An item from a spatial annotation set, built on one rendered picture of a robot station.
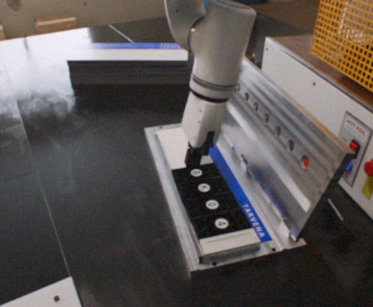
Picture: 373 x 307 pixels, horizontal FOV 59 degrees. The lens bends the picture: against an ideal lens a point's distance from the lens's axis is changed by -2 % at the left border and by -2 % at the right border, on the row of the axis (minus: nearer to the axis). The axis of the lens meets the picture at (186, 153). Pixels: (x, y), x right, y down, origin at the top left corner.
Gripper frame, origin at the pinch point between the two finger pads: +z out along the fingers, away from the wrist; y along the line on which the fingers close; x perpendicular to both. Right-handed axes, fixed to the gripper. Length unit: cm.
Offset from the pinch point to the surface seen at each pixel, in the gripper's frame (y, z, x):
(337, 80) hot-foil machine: 1.1, -20.9, 27.1
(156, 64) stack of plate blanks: -49.7, -2.4, 1.2
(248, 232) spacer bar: 21.2, 0.7, 3.9
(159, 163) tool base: -3.1, 3.8, -6.2
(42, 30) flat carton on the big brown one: -307, 65, -53
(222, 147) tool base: -5.4, 0.6, 9.1
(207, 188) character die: 8.6, 1.3, 0.7
